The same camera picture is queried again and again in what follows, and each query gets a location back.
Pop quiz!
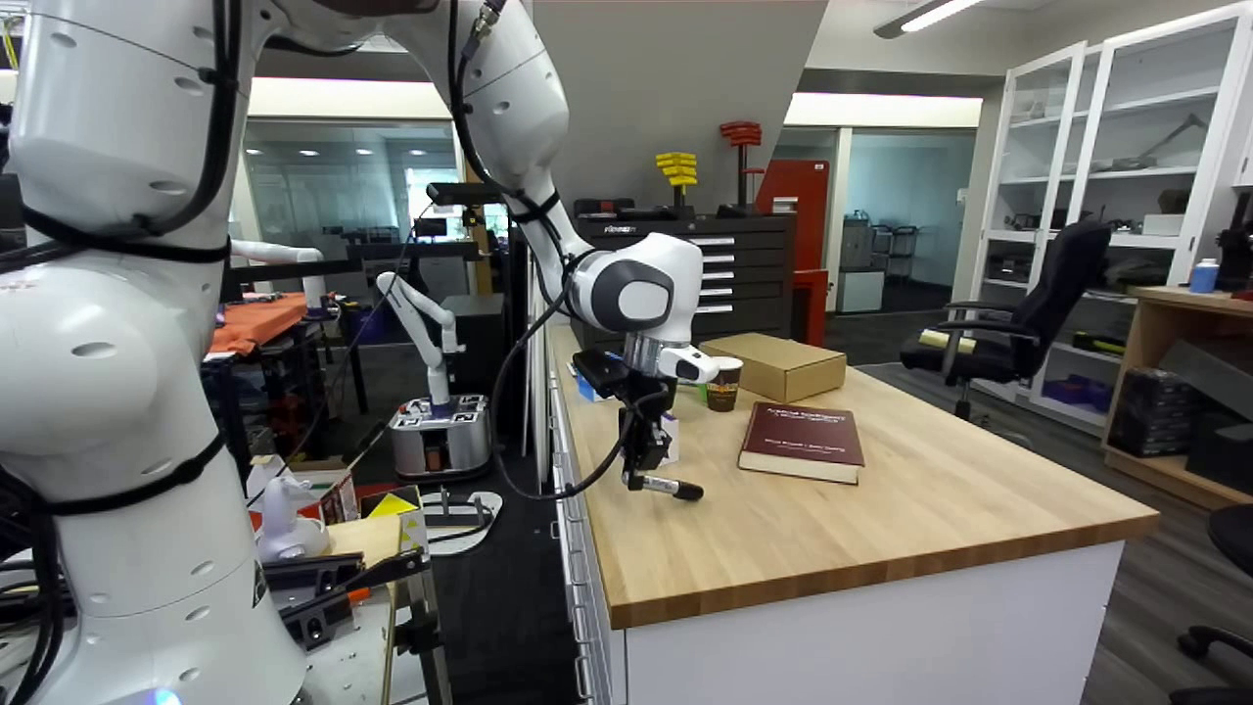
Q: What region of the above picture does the orange cloth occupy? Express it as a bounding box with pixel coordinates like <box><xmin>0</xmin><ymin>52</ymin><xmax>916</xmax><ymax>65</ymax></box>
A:
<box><xmin>207</xmin><ymin>287</ymin><xmax>311</xmax><ymax>361</ymax></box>

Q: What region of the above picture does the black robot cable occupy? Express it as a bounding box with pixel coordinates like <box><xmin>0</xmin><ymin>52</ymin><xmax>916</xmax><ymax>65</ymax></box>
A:
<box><xmin>441</xmin><ymin>0</ymin><xmax>660</xmax><ymax>510</ymax></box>

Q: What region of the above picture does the white black striped object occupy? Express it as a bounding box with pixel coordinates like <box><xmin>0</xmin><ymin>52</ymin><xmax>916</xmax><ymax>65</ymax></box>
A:
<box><xmin>416</xmin><ymin>488</ymin><xmax>510</xmax><ymax>561</ymax></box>

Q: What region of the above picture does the wooden workbench with shelves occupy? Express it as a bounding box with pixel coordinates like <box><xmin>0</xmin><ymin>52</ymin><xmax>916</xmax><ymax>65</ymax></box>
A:
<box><xmin>1100</xmin><ymin>284</ymin><xmax>1253</xmax><ymax>519</ymax></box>

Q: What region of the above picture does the brown paper cup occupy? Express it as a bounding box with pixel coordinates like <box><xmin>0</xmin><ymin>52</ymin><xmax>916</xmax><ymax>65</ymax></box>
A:
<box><xmin>702</xmin><ymin>369</ymin><xmax>749</xmax><ymax>416</ymax></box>

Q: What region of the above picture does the black mesh office chair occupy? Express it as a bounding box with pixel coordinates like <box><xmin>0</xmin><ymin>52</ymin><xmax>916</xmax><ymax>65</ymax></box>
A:
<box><xmin>897</xmin><ymin>216</ymin><xmax>1118</xmax><ymax>425</ymax></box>

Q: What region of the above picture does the black tool chest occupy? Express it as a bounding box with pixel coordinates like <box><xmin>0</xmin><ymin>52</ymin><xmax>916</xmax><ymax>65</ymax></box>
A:
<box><xmin>578</xmin><ymin>209</ymin><xmax>797</xmax><ymax>344</ymax></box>

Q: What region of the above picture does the black bench device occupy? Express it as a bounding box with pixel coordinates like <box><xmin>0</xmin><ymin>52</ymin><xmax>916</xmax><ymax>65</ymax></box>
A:
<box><xmin>1209</xmin><ymin>193</ymin><xmax>1253</xmax><ymax>294</ymax></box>

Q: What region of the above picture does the brown cardboard box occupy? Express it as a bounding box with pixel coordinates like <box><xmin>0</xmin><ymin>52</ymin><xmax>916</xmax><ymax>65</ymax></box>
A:
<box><xmin>702</xmin><ymin>331</ymin><xmax>850</xmax><ymax>407</ymax></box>

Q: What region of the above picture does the grey black marker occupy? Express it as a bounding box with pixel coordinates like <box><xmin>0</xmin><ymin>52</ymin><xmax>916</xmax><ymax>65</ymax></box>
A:
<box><xmin>639</xmin><ymin>476</ymin><xmax>709</xmax><ymax>507</ymax></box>

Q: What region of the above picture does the grey black panel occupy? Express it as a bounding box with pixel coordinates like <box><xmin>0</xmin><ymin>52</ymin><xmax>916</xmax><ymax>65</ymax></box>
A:
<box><xmin>1156</xmin><ymin>339</ymin><xmax>1253</xmax><ymax>425</ymax></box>

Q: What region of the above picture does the red stand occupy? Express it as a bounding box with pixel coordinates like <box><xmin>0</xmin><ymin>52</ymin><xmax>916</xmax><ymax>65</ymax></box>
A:
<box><xmin>715</xmin><ymin>117</ymin><xmax>767</xmax><ymax>221</ymax></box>

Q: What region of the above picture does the black bar clamp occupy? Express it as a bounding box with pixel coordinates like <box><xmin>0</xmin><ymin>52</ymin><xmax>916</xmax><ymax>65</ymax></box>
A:
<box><xmin>258</xmin><ymin>545</ymin><xmax>435</xmax><ymax>648</ymax></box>

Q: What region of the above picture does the white plastic bottle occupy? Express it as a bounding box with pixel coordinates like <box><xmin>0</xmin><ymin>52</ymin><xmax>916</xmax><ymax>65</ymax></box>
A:
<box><xmin>242</xmin><ymin>451</ymin><xmax>332</xmax><ymax>565</ymax></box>

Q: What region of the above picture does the dark red hardcover book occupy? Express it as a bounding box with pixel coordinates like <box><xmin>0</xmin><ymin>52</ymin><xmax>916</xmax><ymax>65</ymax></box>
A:
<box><xmin>735</xmin><ymin>400</ymin><xmax>870</xmax><ymax>490</ymax></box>

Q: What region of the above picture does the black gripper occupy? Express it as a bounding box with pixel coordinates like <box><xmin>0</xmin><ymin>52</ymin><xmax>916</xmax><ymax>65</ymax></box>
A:
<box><xmin>617</xmin><ymin>378</ymin><xmax>686</xmax><ymax>498</ymax></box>

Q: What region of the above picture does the red cabinet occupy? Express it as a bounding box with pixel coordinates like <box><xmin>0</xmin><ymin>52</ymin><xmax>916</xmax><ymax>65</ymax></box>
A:
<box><xmin>756</xmin><ymin>159</ymin><xmax>833</xmax><ymax>349</ymax></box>

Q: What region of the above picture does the black swivel chair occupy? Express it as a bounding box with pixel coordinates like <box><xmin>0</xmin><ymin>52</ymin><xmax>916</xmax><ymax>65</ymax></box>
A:
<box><xmin>1168</xmin><ymin>507</ymin><xmax>1253</xmax><ymax>705</ymax></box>

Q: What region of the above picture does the ceiling light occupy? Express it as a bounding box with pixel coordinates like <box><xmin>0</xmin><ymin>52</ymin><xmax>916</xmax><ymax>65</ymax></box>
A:
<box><xmin>873</xmin><ymin>0</ymin><xmax>985</xmax><ymax>41</ymax></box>

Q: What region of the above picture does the yellow block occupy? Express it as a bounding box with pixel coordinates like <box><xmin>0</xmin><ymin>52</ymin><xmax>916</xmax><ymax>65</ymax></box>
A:
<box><xmin>365</xmin><ymin>490</ymin><xmax>422</xmax><ymax>524</ymax></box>

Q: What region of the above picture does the black shelf box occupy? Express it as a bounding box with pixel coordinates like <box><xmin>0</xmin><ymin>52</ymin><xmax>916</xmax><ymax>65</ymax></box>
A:
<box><xmin>1109</xmin><ymin>365</ymin><xmax>1196</xmax><ymax>461</ymax></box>
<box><xmin>1181</xmin><ymin>418</ymin><xmax>1253</xmax><ymax>498</ymax></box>

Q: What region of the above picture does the black camera bar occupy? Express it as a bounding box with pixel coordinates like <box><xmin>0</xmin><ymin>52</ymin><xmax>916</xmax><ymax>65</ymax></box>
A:
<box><xmin>422</xmin><ymin>181</ymin><xmax>519</xmax><ymax>211</ymax></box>

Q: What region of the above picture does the wooden robot mount table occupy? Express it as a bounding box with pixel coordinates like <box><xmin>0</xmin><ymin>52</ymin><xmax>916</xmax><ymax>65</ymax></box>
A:
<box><xmin>229</xmin><ymin>501</ymin><xmax>454</xmax><ymax>705</ymax></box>

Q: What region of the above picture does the white glass door cabinet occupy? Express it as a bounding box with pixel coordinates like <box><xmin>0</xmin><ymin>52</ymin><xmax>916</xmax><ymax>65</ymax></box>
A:
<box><xmin>973</xmin><ymin>0</ymin><xmax>1253</xmax><ymax>310</ymax></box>

